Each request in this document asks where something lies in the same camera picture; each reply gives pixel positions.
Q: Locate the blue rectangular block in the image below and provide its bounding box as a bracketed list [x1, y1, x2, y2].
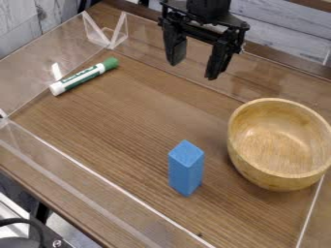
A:
[168, 139, 204, 197]

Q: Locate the light wooden bowl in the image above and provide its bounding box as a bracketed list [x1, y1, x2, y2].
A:
[227, 98, 331, 192]

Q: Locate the clear acrylic corner bracket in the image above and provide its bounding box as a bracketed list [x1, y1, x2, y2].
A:
[81, 12, 128, 50]

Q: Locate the black cable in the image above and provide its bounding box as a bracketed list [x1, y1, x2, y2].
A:
[0, 217, 47, 248]

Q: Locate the green and white marker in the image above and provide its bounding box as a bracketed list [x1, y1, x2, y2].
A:
[49, 57, 119, 96]

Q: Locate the clear acrylic tray wall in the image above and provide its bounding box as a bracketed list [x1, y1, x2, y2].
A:
[0, 3, 331, 248]

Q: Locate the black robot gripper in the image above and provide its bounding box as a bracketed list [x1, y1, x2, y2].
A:
[159, 0, 249, 80]

